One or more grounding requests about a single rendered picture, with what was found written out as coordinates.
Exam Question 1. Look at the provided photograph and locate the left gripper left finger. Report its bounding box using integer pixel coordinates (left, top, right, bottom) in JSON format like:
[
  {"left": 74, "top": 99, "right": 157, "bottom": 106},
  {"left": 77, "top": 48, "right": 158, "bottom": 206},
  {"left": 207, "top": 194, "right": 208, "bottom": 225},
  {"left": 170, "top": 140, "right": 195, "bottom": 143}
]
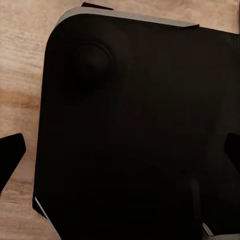
[{"left": 0, "top": 133, "right": 26, "bottom": 193}]

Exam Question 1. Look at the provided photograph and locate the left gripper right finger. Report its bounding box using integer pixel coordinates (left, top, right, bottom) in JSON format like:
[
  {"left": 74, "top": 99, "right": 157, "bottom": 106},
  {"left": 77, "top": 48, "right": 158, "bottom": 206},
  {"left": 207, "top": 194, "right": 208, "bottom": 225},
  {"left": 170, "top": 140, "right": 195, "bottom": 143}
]
[{"left": 224, "top": 133, "right": 240, "bottom": 173}]

